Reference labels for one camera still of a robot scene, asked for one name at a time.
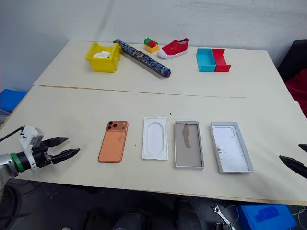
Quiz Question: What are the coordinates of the blue patterned rolled scroll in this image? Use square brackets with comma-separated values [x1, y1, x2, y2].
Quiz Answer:
[112, 39, 172, 79]

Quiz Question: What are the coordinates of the white phone box lid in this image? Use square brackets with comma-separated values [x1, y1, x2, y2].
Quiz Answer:
[210, 121, 255, 174]

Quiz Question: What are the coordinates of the black chair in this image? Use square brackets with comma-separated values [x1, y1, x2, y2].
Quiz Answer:
[277, 39, 307, 119]

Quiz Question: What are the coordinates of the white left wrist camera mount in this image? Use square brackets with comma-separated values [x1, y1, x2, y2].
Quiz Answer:
[18, 125, 45, 171]

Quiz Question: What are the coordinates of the blue plastic bin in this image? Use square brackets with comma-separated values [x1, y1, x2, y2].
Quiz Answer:
[196, 48, 218, 72]

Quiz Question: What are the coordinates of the red cloth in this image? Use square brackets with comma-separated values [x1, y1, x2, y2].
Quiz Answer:
[285, 68, 307, 118]

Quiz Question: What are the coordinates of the blue plastic crate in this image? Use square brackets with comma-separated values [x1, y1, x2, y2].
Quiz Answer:
[0, 89, 27, 113]
[236, 204, 298, 230]

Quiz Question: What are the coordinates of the toy brick stack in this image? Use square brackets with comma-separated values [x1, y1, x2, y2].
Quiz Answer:
[143, 38, 160, 54]

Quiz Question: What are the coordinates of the dark rounded shape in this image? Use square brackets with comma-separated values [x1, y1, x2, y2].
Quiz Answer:
[174, 198, 202, 230]
[111, 209, 147, 230]

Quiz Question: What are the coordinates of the red plastic bin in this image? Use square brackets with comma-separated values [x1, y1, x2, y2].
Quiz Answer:
[211, 48, 232, 73]

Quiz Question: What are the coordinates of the metal adjustable wrench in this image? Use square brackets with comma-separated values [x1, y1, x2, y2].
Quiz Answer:
[210, 202, 237, 230]

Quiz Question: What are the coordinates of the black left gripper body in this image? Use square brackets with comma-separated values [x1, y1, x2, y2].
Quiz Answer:
[31, 141, 54, 169]

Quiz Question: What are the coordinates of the white moulded insert tray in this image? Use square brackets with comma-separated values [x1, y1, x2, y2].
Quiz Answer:
[142, 116, 169, 161]

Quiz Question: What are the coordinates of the red canvas shoe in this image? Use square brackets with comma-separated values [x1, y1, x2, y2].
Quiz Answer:
[157, 38, 189, 59]

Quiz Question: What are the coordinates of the grey phone box base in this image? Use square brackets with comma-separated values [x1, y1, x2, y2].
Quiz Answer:
[173, 120, 205, 170]

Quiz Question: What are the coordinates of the white object in bin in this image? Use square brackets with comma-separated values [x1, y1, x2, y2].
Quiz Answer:
[93, 50, 113, 59]

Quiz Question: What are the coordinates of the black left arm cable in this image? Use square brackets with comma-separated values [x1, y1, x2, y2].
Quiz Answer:
[0, 126, 26, 142]

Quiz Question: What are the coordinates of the yellow plastic bin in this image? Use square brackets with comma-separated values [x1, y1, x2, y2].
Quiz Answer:
[84, 42, 121, 73]

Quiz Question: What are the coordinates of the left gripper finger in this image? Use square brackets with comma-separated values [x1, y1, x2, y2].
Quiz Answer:
[42, 136, 69, 148]
[51, 148, 81, 165]

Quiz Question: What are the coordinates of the orange smartphone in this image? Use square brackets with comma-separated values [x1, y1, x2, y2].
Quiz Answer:
[97, 120, 129, 164]

